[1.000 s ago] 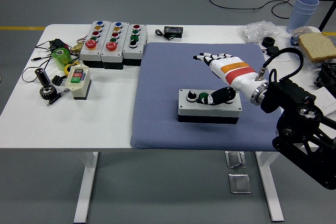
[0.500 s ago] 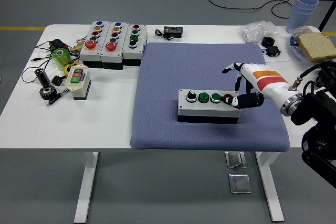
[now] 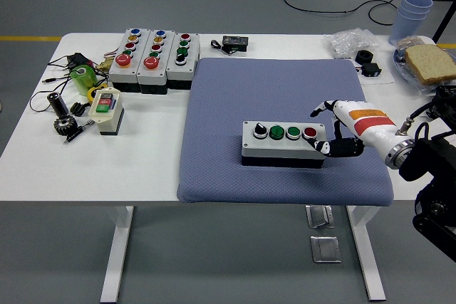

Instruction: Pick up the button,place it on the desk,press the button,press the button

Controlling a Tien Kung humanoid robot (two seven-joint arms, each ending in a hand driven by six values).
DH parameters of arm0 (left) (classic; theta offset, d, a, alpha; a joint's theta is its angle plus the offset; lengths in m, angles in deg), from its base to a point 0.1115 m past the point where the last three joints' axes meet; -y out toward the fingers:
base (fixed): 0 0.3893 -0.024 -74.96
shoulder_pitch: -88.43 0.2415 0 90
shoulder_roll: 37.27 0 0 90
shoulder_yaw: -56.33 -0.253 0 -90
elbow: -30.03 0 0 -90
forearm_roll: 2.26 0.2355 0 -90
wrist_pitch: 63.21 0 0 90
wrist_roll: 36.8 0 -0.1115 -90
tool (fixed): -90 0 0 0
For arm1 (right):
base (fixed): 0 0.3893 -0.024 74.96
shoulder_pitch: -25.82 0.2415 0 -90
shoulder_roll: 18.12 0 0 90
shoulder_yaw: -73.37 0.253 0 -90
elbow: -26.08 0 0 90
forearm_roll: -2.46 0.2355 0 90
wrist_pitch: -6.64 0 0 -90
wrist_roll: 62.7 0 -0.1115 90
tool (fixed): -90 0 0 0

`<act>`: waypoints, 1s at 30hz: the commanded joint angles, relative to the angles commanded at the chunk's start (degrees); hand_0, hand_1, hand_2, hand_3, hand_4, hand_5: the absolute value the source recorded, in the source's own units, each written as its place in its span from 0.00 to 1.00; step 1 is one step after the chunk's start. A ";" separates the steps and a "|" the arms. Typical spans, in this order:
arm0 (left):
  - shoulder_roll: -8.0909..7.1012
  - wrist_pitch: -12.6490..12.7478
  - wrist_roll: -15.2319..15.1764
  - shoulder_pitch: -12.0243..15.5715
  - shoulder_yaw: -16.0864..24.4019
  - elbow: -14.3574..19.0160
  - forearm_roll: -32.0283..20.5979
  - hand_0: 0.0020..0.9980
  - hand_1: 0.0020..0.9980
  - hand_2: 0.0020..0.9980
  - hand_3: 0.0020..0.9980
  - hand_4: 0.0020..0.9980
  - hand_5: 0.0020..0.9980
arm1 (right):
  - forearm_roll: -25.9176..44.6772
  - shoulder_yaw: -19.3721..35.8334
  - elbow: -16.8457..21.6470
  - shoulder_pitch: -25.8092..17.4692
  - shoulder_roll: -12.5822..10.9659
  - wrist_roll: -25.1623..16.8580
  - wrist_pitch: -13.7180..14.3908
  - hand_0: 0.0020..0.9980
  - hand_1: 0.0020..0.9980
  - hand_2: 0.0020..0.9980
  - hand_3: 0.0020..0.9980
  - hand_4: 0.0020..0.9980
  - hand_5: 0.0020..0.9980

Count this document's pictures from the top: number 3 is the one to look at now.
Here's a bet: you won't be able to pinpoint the blue-grey padded mat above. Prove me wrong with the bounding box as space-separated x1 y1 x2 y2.
177 57 395 207

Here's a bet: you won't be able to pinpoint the black power adapter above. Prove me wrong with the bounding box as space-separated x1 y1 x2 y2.
67 53 94 70

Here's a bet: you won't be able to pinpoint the white table leg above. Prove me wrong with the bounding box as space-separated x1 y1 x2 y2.
99 206 135 303
345 206 387 301

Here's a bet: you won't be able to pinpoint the brass fitting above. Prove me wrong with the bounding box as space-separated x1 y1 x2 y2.
95 55 114 72

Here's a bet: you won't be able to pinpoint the grey five-button emergency stop box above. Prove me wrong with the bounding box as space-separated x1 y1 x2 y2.
136 28 176 95
108 28 152 93

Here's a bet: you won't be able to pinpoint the small white switch box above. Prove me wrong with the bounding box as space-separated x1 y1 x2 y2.
88 86 125 137

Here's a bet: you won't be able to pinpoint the black meter wire bundle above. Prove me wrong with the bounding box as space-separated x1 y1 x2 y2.
209 38 234 56

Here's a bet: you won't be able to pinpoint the open metal floor socket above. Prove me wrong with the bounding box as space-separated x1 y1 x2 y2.
305 205 336 229

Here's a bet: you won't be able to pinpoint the yellow tape roll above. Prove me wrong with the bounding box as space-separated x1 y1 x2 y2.
86 83 109 103

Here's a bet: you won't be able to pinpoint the black metal cylinder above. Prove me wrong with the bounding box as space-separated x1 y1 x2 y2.
46 92 69 118

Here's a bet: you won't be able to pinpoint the thin black jack cable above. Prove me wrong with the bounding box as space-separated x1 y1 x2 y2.
28 53 78 112

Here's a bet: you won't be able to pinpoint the black servo motor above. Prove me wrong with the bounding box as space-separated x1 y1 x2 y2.
359 63 381 79

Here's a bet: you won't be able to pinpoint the black pen tool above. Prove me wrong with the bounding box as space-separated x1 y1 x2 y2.
63 120 95 145

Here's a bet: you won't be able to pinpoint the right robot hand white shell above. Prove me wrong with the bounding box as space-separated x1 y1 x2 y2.
304 98 416 162

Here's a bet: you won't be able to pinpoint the small black toothed part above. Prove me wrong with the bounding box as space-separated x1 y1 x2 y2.
69 101 90 117

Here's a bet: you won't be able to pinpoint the grey four-button control box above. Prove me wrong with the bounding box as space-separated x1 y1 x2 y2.
241 120 328 169

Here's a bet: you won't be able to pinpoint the clear bag of plastic parts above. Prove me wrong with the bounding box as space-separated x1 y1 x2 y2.
323 28 378 59

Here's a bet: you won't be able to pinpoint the black device with cables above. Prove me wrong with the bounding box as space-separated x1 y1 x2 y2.
429 85 456 120

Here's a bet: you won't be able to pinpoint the stacked pale blue cups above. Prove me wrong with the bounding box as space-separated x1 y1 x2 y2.
388 0 434 48

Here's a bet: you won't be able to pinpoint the closed metal floor socket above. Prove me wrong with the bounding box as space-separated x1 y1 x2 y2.
309 235 342 265

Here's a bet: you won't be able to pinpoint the bread slice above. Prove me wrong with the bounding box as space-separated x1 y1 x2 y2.
403 43 456 86

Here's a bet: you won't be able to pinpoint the wrapped brown bread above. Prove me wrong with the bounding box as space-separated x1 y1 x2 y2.
395 36 437 51

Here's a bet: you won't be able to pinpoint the black steel gear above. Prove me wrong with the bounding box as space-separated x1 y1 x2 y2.
53 115 78 137

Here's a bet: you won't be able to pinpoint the grey control box black selector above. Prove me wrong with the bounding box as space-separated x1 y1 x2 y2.
165 31 201 90

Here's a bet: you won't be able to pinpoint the white paper sheet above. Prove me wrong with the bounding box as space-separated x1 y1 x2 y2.
334 55 395 86

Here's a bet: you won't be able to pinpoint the black digital meter module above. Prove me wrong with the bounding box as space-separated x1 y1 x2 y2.
220 35 250 53

